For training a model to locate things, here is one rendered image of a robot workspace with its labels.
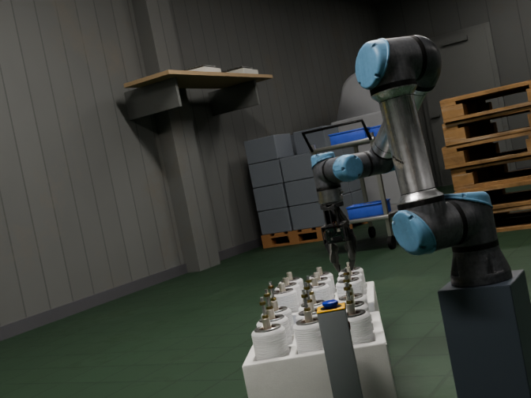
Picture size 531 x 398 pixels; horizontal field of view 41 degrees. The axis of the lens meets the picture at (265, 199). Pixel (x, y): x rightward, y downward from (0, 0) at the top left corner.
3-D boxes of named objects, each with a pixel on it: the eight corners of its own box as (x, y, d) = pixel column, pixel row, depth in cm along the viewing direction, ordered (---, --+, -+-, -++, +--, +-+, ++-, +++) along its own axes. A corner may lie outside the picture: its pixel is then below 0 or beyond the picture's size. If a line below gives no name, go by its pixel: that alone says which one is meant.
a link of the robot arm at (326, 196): (319, 190, 218) (344, 185, 215) (322, 204, 218) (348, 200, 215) (314, 192, 211) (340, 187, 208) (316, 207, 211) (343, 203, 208)
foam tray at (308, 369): (389, 366, 223) (378, 310, 223) (399, 408, 184) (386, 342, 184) (269, 384, 228) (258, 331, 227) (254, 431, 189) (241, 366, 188)
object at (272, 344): (283, 384, 202) (271, 322, 202) (303, 388, 194) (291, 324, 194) (256, 395, 197) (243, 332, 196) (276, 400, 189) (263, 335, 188)
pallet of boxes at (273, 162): (311, 230, 745) (293, 136, 742) (371, 222, 710) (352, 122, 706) (263, 248, 658) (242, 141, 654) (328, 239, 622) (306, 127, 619)
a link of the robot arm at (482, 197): (509, 237, 177) (498, 184, 176) (468, 249, 171) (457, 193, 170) (476, 237, 187) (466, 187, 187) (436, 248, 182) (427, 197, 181)
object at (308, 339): (342, 386, 190) (329, 321, 189) (307, 394, 189) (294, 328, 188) (335, 377, 199) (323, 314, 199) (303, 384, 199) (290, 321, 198)
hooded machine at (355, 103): (346, 218, 812) (319, 80, 806) (371, 208, 874) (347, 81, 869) (413, 208, 768) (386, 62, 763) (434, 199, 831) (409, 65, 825)
